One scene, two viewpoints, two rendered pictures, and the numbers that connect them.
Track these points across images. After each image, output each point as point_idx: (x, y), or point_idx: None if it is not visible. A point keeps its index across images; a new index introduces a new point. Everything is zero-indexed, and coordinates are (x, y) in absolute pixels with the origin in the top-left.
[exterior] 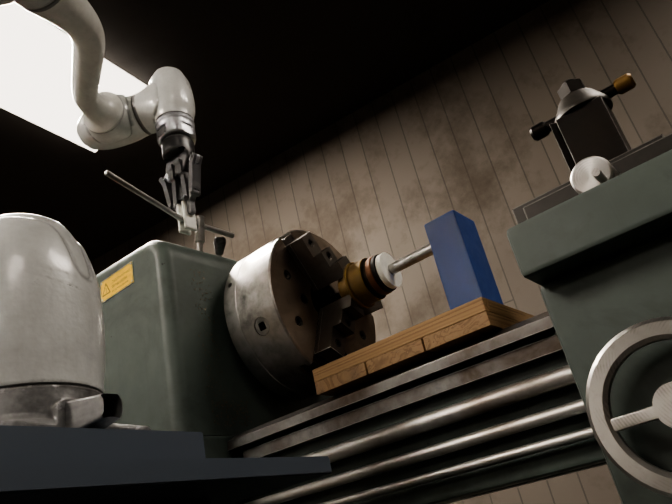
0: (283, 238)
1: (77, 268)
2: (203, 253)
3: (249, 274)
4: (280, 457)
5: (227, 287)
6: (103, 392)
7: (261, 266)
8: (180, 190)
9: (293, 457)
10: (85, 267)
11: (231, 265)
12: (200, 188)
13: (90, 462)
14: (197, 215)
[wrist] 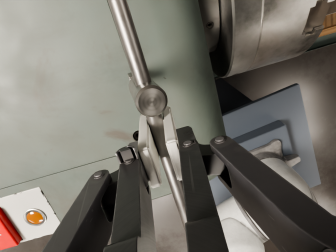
0: (318, 6)
1: (312, 192)
2: (214, 102)
3: (267, 64)
4: (304, 108)
5: (230, 75)
6: (280, 159)
7: (287, 58)
8: (146, 216)
9: (302, 102)
10: (310, 190)
11: (207, 48)
12: (239, 146)
13: (315, 159)
14: (161, 112)
